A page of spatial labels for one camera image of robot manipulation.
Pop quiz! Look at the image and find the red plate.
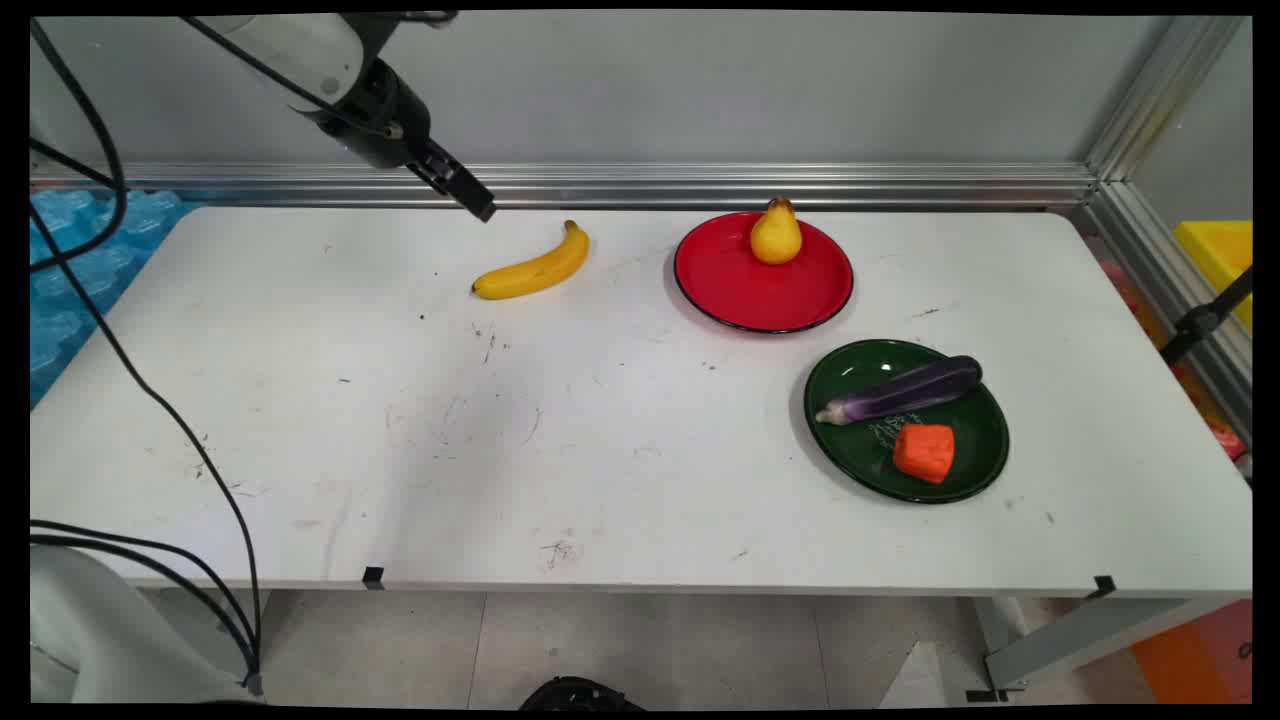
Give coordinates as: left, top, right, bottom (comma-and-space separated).
673, 211, 855, 335

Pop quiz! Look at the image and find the blue foam mat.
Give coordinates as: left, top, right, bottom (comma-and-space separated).
30, 188, 206, 409

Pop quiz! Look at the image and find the white table leg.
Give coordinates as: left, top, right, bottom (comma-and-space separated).
965, 596, 1216, 703

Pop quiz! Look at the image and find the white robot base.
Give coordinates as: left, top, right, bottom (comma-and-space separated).
30, 543, 263, 705

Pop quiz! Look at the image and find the yellow box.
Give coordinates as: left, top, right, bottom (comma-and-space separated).
1173, 220, 1253, 333

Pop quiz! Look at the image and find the purple eggplant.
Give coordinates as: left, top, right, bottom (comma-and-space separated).
815, 355, 984, 427

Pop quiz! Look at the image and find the black base cable pair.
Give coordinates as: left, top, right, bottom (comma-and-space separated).
30, 518, 263, 691

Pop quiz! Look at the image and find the black round floor object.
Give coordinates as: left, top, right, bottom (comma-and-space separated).
518, 676, 646, 712

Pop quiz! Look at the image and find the green plate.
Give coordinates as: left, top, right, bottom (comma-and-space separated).
803, 339, 1011, 505

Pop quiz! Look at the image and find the orange carrot chunk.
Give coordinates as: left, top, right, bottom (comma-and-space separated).
892, 423, 956, 485

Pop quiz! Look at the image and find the long black cable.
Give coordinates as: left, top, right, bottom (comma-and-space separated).
30, 225, 265, 691

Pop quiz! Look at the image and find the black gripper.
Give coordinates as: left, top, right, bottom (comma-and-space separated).
316, 58, 498, 223

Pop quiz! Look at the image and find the orange floor panel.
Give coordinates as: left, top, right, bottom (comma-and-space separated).
1130, 600, 1253, 705

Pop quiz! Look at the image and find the looped black cable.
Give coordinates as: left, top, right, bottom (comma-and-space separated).
30, 18, 129, 276

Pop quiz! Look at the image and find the yellow banana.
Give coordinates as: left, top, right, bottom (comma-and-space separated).
471, 220, 591, 301

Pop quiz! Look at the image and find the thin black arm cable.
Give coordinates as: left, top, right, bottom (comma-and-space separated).
180, 15, 406, 139

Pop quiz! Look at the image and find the yellow pear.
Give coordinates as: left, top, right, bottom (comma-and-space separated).
750, 197, 804, 266

